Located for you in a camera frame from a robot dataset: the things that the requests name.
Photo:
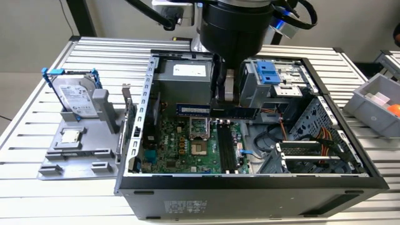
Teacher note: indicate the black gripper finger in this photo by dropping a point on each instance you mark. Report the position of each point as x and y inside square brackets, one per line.
[219, 89]

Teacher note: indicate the black RAM slot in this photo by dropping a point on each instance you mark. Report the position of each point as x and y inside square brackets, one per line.
[226, 145]
[230, 145]
[222, 145]

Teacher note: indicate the grey power supply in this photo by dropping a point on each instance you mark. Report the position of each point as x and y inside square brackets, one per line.
[175, 93]

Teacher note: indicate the blue plastic drive latch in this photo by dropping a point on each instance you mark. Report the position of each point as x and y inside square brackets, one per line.
[267, 72]

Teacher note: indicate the yellow black plug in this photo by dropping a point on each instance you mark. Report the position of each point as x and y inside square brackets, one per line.
[175, 38]

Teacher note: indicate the CPU socket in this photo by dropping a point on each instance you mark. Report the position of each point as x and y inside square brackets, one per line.
[201, 148]

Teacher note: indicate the graphics card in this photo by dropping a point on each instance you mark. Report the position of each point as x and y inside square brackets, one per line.
[129, 96]

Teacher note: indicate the green motherboard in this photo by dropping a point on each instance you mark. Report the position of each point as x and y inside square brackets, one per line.
[170, 155]

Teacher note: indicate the blue expansion slot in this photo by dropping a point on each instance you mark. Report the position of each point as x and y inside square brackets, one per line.
[151, 157]

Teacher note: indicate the metal disk bay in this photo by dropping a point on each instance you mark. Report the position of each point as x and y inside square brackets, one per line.
[302, 147]

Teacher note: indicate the grey parts rack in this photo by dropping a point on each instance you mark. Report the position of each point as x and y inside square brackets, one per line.
[97, 145]

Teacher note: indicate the silver hard disk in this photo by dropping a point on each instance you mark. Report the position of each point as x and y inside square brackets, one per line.
[75, 96]

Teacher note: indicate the black PC case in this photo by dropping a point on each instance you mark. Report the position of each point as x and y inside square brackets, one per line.
[219, 201]

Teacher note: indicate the grey plastic bin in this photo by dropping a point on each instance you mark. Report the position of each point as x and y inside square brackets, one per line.
[369, 119]

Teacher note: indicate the silver CPU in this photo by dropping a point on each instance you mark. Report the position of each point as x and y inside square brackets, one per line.
[70, 136]

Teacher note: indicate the white block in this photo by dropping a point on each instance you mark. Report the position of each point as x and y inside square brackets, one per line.
[379, 98]

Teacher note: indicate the blue disk carrier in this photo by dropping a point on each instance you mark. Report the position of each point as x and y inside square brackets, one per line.
[57, 71]

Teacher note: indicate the orange ball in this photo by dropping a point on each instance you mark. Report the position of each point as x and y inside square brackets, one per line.
[395, 110]

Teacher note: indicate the black metal frame post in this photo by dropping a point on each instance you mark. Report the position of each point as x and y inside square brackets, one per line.
[82, 18]

